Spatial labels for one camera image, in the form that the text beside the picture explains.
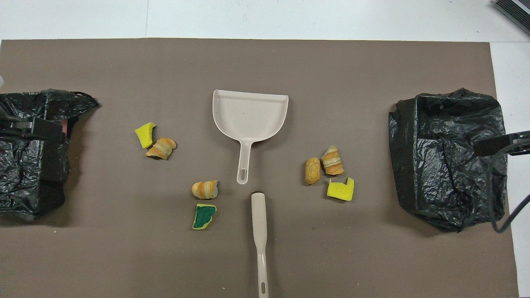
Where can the orange striped toy croissant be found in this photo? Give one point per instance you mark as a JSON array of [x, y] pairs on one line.
[[203, 190], [332, 161], [162, 148]]

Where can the notched yellow green sponge piece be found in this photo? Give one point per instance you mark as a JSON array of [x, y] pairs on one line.
[[339, 192]]

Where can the brown round textured bread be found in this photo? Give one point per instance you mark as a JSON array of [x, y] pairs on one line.
[[312, 170]]

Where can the beige plastic dustpan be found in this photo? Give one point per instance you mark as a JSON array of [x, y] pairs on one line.
[[248, 116]]

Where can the beige hand brush black bristles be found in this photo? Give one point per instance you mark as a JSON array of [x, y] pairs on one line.
[[259, 215]]

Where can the red bin box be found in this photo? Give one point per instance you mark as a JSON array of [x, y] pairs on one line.
[[65, 127]]

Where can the black trash bag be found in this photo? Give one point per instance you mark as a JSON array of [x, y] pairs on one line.
[[447, 124], [25, 174]]

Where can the dark ribbed object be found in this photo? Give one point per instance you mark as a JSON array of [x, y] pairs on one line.
[[517, 10]]

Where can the brown table mat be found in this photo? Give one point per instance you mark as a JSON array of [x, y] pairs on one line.
[[265, 66]]

